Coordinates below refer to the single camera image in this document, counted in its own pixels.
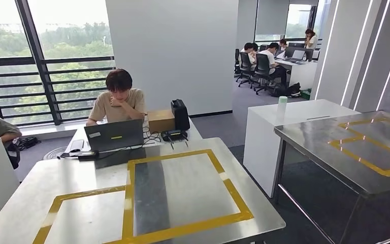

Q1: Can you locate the black carrying case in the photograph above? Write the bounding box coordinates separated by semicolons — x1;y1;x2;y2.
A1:
171;98;191;132

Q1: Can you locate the cardboard box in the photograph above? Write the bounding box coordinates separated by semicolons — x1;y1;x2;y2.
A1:
147;108;176;134

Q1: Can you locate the yellow tape grid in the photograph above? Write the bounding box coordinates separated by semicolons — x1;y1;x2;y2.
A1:
31;149;254;244

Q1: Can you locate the grey laptop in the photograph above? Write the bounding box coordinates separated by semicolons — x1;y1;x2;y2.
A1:
84;118;145;154

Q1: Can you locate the pale green tumbler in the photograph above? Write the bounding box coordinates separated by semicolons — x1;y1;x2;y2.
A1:
277;96;288;116

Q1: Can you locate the black bag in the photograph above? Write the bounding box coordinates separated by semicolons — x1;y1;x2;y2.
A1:
270;82;302;98
11;135;42;151

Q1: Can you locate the black power adapter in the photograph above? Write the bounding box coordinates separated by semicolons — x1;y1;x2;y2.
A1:
77;150;100;161

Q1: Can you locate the open laptop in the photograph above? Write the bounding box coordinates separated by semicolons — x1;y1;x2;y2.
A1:
289;49;306;63

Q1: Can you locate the black window railing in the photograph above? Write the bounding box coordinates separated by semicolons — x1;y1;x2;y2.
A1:
0;55;117;127

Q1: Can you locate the round floor grille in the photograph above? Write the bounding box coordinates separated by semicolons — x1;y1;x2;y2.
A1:
42;146;69;161

